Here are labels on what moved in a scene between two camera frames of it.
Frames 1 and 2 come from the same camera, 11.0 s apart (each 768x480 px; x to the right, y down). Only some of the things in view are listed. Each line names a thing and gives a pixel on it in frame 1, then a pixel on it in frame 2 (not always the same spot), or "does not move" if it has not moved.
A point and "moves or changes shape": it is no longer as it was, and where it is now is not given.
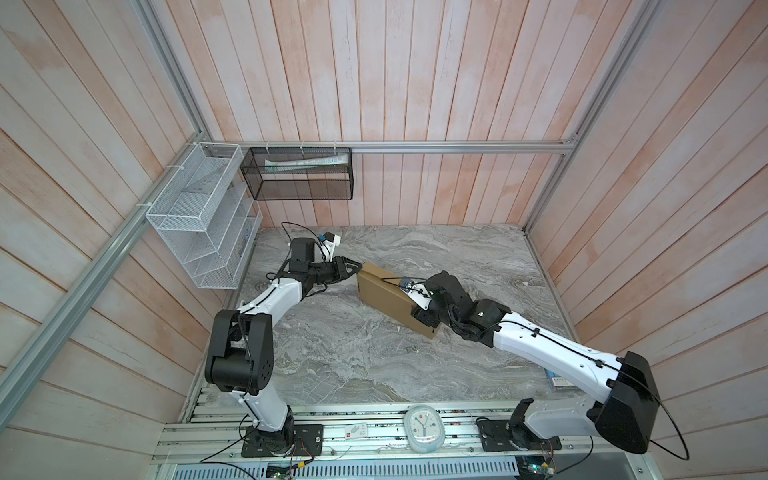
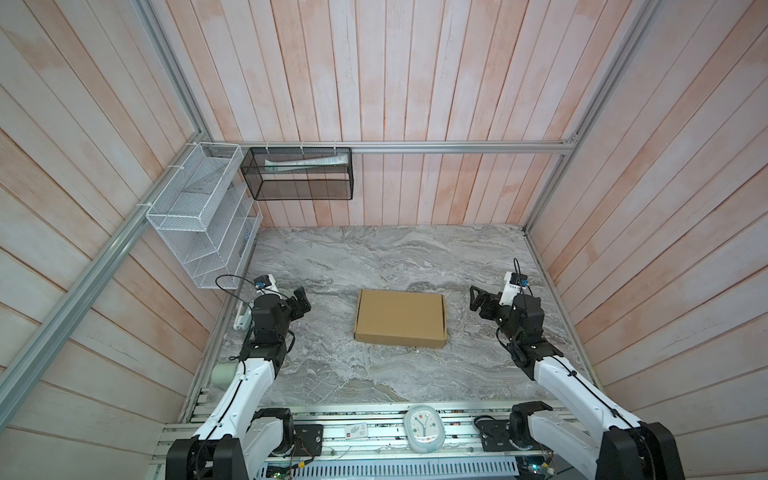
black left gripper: (340, 264) → (291, 303)
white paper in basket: (288, 165) does not move
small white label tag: (356, 430) does not move
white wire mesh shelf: (202, 209) does not move
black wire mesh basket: (299, 173) does not move
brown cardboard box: (394, 297) moves or changes shape
